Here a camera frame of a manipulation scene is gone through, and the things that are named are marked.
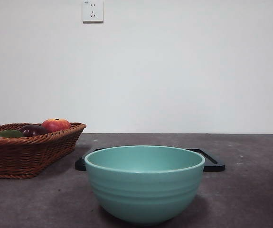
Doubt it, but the dark purple plum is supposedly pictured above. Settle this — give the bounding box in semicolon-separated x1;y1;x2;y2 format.
19;124;49;138

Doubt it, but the red yellow apple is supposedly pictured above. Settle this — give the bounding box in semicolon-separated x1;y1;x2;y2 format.
41;118;72;133

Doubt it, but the white wall socket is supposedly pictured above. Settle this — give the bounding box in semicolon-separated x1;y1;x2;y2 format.
83;0;104;24

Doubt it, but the teal ceramic bowl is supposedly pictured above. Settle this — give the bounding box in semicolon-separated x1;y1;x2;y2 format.
84;145;206;226

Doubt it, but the green avocado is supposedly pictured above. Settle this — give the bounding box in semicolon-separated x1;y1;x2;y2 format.
0;129;24;138

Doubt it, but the brown wicker basket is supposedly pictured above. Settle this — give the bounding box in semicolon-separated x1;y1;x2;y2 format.
0;122;87;180

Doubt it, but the dark rectangular tray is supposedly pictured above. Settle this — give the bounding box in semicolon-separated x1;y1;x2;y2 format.
75;147;226;172

